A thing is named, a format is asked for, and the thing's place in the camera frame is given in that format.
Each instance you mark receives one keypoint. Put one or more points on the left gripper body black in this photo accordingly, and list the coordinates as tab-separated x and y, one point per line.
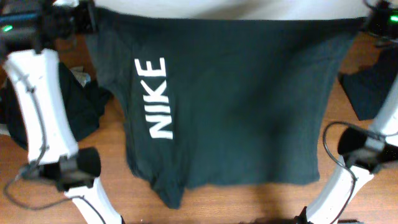
83	20

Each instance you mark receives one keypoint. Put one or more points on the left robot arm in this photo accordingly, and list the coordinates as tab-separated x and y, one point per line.
29	30

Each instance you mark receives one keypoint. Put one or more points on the black folded shirt on pile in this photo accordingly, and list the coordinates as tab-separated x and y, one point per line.
84	105

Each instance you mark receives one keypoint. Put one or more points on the dark unfolded clothes pile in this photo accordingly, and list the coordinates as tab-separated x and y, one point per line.
368	88

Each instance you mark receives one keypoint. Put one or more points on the dark green Nike t-shirt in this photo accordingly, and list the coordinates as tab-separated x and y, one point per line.
219	102

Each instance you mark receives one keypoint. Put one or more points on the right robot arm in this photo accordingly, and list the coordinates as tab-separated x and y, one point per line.
362	154

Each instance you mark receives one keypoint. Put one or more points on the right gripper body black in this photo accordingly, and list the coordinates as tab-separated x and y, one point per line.
368	22

